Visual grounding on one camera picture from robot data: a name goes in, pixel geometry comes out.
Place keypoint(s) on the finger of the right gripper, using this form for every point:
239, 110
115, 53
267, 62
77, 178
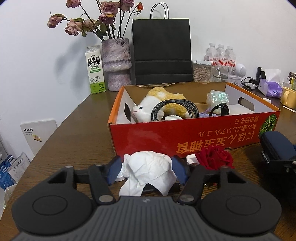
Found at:
277, 147

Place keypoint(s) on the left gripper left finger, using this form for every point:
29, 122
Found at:
113, 169

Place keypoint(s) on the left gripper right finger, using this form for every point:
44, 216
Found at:
181, 169

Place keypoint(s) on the white tissue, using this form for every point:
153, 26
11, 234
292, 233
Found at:
146, 167

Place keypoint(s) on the red fabric flower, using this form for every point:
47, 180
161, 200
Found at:
214, 157

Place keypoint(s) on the orange cardboard box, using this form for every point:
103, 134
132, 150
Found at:
183, 137

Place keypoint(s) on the yellow mug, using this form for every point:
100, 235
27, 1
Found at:
288, 97

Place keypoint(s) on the white ribbed lid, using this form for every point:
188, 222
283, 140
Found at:
172, 117

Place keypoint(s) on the purple tissue pack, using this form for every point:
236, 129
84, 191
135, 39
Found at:
270, 88

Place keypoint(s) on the purple cloth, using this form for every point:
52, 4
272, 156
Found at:
204, 114

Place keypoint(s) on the white power adapter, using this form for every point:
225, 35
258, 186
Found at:
250, 85

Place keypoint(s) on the iridescent crumpled wrapper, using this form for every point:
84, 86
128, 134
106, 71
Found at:
215, 98

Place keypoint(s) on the white tin box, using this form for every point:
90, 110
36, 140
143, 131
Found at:
234, 79

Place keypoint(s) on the empty clear glass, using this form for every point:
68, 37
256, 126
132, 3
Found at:
219, 73

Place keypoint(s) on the clear jar of pellets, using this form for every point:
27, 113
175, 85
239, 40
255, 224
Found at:
202, 71

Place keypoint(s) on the middle water bottle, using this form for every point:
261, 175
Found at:
222, 57

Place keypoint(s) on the water bottle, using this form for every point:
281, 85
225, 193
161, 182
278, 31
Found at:
231, 57
222, 57
212, 54

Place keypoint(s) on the right water bottle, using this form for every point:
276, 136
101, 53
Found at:
231, 57

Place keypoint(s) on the blue white booklets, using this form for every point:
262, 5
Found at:
12, 170

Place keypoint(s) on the purple marbled vase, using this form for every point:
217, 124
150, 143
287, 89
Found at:
117, 62

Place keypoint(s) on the left water bottle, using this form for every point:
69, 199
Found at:
212, 54

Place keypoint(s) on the green white milk carton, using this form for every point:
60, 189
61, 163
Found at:
95, 69

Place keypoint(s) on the black paper bag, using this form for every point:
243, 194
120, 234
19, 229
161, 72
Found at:
162, 48

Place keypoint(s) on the dried rose bouquet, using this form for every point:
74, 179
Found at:
109, 23

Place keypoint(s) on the white wall panel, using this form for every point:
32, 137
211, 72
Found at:
37, 133

